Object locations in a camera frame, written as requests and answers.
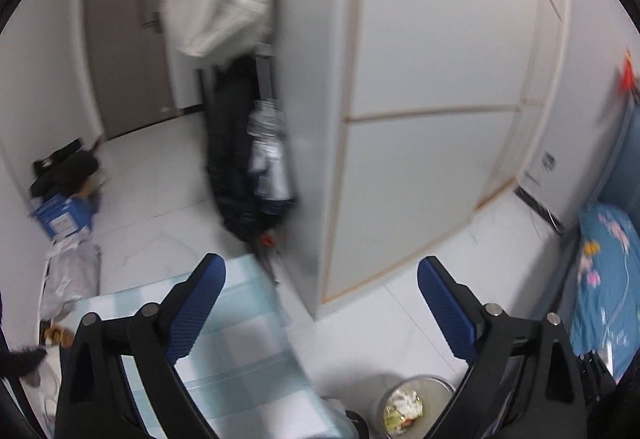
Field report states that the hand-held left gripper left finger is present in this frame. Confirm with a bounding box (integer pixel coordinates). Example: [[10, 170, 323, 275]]
[[55, 254, 226, 439]]

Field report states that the blue floral bedsheet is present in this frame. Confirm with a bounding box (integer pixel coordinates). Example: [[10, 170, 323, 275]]
[[570, 201, 640, 382]]

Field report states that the grey round waste bin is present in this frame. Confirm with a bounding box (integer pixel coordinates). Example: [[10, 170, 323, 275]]
[[370, 374, 457, 438]]

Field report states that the silver folded umbrella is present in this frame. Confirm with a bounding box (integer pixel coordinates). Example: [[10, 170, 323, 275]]
[[247, 99, 296, 212]]

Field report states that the white wardrobe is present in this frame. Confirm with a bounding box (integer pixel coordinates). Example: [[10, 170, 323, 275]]
[[272, 0, 571, 320]]

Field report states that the yellow plastic packet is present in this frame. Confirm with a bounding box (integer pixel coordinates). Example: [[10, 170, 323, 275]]
[[384, 406, 417, 435]]

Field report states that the crumpled clear plastic bag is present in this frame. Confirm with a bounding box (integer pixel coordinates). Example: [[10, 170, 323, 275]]
[[40, 236, 103, 320]]

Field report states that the blue cardboard box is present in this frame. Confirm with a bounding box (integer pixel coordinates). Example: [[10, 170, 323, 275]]
[[29, 193, 96, 237]]

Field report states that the black hanging coat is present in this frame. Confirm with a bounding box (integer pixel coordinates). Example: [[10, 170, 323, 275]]
[[202, 56, 301, 240]]

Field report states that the red wall ornament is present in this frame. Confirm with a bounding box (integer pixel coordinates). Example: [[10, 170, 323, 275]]
[[619, 48, 639, 93]]

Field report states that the black clothes pile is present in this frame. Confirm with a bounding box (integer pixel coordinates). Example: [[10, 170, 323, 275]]
[[30, 138, 101, 197]]

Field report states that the grey-brown door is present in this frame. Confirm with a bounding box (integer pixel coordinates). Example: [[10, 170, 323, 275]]
[[82, 0, 178, 140]]

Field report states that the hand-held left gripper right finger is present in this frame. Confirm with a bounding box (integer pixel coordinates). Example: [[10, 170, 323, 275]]
[[417, 256, 588, 439]]

